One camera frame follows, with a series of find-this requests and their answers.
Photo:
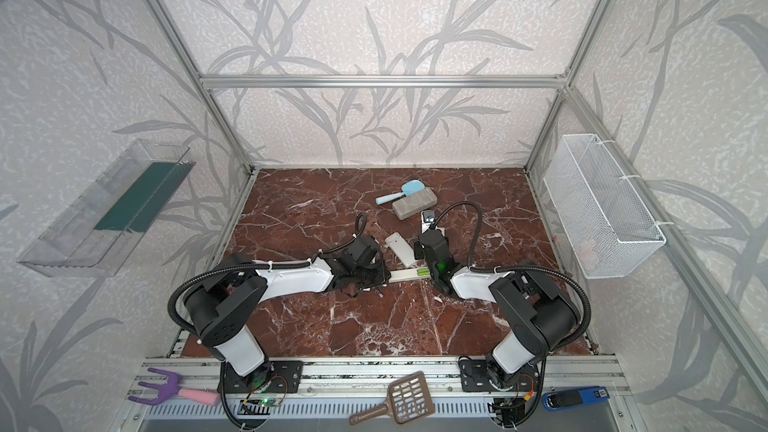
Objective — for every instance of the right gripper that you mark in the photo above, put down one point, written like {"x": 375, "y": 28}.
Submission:
{"x": 432, "y": 258}

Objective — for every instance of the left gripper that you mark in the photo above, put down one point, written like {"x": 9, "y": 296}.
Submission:
{"x": 372, "y": 275}

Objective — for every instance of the slim white remote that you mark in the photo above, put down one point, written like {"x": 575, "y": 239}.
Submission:
{"x": 412, "y": 274}

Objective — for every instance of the white remote control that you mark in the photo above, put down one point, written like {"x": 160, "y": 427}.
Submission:
{"x": 402, "y": 250}

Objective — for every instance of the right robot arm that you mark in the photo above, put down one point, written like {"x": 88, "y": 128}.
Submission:
{"x": 545, "y": 309}

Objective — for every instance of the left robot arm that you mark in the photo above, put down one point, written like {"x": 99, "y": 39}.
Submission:
{"x": 216, "y": 305}

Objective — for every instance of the grey stone block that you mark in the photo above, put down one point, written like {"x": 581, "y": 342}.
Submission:
{"x": 411, "y": 205}

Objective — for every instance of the brown slotted scoop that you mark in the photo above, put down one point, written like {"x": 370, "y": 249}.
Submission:
{"x": 408, "y": 399}

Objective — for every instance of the blue black device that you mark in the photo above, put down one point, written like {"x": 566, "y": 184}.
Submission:
{"x": 574, "y": 398}

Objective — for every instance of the purple pink garden fork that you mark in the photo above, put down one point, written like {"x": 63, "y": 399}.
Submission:
{"x": 171, "y": 388}

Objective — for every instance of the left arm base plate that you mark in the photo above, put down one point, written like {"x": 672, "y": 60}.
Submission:
{"x": 281, "y": 377}

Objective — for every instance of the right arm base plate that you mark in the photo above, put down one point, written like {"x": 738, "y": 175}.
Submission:
{"x": 484, "y": 375}

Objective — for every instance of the white wire basket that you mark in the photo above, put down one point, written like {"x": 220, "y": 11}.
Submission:
{"x": 608, "y": 226}

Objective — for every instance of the clear plastic wall shelf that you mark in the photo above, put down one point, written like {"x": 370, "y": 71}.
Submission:
{"x": 96, "y": 234}

